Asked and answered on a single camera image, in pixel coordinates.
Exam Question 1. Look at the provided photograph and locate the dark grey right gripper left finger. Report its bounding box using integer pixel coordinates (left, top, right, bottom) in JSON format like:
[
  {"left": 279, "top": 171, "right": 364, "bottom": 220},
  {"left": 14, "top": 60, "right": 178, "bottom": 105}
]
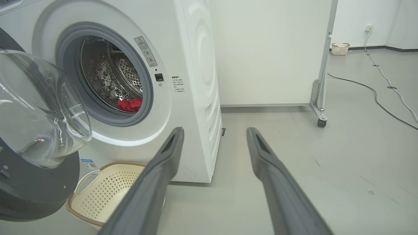
[{"left": 98, "top": 127, "right": 185, "bottom": 235}]

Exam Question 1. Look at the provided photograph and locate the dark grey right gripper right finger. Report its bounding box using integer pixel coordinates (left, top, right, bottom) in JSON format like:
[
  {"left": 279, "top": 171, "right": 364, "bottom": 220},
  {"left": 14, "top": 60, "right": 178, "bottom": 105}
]
[{"left": 246, "top": 127, "right": 334, "bottom": 235}]

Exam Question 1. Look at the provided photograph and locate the red garment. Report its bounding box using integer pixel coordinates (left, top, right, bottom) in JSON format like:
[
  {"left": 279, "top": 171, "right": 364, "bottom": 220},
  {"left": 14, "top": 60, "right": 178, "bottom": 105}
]
[{"left": 117, "top": 99, "right": 143, "bottom": 113}]

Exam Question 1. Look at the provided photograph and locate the washing machine glass door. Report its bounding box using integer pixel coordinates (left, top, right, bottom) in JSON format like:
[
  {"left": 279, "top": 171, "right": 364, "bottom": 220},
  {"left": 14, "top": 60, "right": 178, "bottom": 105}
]
[{"left": 0, "top": 27, "right": 93, "bottom": 223}]

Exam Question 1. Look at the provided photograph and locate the cream perforated laundry basket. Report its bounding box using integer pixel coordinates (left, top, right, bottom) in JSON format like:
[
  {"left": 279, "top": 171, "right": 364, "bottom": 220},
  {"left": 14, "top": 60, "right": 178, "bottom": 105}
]
[{"left": 66, "top": 162, "right": 166, "bottom": 229}]

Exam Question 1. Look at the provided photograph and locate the white front-load washing machine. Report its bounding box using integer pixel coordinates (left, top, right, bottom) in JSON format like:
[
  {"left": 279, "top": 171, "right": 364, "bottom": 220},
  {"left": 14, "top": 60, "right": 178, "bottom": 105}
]
[{"left": 0, "top": 0, "right": 223, "bottom": 183}]

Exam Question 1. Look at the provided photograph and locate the stainless steel washing machine drum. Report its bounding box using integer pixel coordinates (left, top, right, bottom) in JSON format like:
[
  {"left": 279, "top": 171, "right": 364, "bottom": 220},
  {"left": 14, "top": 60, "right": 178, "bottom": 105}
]
[{"left": 79, "top": 35, "right": 144, "bottom": 113}]

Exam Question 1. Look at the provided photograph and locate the small cream laundry basket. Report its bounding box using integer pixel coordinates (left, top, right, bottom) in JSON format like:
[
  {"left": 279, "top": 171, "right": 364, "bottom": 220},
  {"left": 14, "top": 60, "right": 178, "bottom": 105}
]
[{"left": 331, "top": 42, "right": 350, "bottom": 56}]

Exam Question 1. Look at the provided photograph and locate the blue energy label sticker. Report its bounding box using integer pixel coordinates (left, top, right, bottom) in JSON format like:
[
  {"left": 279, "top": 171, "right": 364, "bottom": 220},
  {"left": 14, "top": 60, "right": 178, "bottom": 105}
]
[{"left": 81, "top": 159, "right": 99, "bottom": 171}]

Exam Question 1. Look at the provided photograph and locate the metal stand leg with caster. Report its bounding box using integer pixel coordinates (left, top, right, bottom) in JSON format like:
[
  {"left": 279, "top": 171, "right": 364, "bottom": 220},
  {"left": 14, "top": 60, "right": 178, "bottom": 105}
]
[{"left": 309, "top": 79, "right": 328, "bottom": 128}]

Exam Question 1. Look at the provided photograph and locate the black printed text label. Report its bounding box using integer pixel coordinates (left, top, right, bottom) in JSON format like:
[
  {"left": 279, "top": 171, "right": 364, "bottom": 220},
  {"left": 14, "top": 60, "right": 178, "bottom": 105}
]
[{"left": 172, "top": 76, "right": 185, "bottom": 94}]

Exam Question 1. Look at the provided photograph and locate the grey warning sticker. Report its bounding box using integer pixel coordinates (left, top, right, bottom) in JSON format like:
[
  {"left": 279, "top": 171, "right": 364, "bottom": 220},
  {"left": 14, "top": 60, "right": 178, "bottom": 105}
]
[{"left": 134, "top": 36, "right": 158, "bottom": 68}]

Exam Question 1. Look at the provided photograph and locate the white partition panel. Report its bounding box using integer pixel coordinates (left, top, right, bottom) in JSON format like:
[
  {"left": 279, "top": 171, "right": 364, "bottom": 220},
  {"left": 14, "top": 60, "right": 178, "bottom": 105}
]
[{"left": 209, "top": 0, "right": 339, "bottom": 108}]

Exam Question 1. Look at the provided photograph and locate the black floor cable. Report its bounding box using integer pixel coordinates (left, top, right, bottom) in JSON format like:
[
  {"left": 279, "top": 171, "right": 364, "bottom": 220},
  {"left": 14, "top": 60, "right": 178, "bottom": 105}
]
[{"left": 327, "top": 73, "right": 418, "bottom": 131}]

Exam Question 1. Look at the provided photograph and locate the white floor cable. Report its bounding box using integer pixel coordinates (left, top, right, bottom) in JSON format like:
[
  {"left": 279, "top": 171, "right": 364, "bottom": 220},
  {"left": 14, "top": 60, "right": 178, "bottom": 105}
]
[{"left": 364, "top": 31, "right": 418, "bottom": 123}]

